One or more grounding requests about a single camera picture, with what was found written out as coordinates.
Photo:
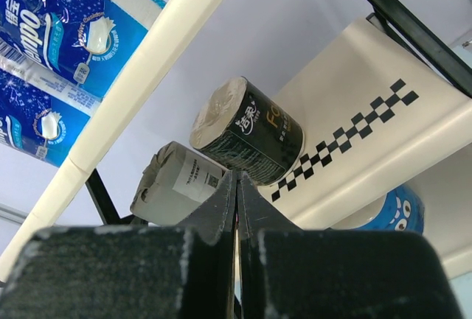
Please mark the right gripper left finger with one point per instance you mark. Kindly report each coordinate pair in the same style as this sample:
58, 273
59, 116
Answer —
130, 271

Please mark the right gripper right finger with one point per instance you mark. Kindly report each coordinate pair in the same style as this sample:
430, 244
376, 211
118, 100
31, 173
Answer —
288, 272

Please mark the grey paper roll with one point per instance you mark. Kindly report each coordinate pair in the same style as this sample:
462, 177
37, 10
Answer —
176, 181

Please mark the light blue paper roll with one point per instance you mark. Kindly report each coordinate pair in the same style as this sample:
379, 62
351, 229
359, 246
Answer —
398, 210

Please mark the dark green paper roll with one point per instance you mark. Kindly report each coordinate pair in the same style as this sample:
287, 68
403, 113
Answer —
242, 129

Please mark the beige three-tier shelf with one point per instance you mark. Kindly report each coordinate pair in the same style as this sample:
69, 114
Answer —
373, 115

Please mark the Tempo dark blue paper roll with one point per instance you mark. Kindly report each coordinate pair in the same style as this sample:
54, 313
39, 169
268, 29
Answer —
42, 114

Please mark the dark blue paper roll front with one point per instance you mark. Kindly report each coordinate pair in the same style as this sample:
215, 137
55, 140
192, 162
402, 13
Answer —
87, 42

